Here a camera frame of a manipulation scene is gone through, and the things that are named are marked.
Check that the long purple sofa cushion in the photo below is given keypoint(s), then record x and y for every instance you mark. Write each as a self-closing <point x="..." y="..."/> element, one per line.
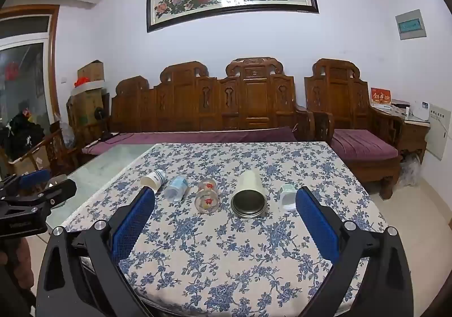
<point x="197" y="137"/>

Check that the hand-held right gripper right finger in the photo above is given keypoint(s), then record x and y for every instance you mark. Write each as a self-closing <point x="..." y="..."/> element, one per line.
<point x="316" y="225"/>

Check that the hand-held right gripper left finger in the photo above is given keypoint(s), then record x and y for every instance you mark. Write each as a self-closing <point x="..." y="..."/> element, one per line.
<point x="134" y="221"/>

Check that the carved wooden armchair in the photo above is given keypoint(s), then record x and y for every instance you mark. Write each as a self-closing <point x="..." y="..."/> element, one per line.
<point x="335" y="101"/>

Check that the carved wooden sofa bench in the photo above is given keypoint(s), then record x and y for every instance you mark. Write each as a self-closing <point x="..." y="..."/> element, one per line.
<point x="212" y="101"/>

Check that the blue floral tablecloth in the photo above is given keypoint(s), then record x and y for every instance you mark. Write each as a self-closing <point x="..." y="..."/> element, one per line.
<point x="212" y="250"/>

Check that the white wall panel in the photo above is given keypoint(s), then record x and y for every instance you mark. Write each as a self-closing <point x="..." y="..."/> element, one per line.
<point x="438" y="133"/>

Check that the red hanging lantern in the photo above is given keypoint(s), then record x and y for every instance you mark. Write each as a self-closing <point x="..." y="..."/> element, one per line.
<point x="12" y="72"/>

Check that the white paper cup blue print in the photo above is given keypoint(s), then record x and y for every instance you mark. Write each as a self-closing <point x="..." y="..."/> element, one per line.
<point x="153" y="181"/>

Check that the large cardboard box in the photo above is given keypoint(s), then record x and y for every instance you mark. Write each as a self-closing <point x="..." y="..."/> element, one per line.
<point x="84" y="108"/>

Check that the wooden door frame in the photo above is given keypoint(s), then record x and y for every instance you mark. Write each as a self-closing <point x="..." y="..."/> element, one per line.
<point x="53" y="55"/>

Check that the cream steel-lined cup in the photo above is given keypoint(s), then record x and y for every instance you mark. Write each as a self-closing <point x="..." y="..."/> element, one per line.
<point x="249" y="186"/>

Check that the small cardboard box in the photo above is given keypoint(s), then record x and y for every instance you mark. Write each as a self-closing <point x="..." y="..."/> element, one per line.
<point x="91" y="72"/>

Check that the glass cup red flowers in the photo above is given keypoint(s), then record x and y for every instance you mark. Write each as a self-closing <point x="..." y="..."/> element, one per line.
<point x="207" y="197"/>

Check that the black floor fan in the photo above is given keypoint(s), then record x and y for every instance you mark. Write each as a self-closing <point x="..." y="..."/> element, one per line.
<point x="100" y="115"/>

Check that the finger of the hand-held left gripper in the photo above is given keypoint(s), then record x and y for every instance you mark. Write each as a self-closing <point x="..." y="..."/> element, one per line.
<point x="58" y="191"/>
<point x="33" y="178"/>

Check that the small white green cup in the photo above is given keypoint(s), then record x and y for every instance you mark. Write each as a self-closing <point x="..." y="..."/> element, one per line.
<point x="287" y="195"/>

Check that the grey wall electrical box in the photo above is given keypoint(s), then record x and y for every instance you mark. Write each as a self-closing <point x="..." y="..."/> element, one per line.
<point x="410" y="24"/>

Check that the light blue plastic cup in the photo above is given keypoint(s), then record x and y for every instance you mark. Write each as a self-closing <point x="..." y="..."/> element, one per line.
<point x="177" y="188"/>

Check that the person's left forearm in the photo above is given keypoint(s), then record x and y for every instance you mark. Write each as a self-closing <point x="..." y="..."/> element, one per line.
<point x="24" y="258"/>

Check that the wooden side table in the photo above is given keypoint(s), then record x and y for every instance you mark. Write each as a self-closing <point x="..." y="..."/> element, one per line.
<point x="413" y="135"/>

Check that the purple armchair cushion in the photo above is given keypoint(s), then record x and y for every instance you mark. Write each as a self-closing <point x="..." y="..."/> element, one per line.
<point x="363" y="145"/>

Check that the red gift box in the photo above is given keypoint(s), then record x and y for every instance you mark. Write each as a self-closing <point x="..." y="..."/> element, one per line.
<point x="380" y="96"/>

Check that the pile of dark clothes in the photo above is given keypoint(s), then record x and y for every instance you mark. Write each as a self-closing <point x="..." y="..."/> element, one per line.
<point x="19" y="135"/>

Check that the clear plastic bag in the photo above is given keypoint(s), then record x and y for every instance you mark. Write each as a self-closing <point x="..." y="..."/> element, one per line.
<point x="410" y="169"/>

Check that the low wooden chair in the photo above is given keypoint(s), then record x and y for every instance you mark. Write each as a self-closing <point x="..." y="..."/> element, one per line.
<point x="53" y="151"/>

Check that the white tabletop device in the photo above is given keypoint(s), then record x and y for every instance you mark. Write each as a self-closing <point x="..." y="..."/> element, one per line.
<point x="421" y="111"/>

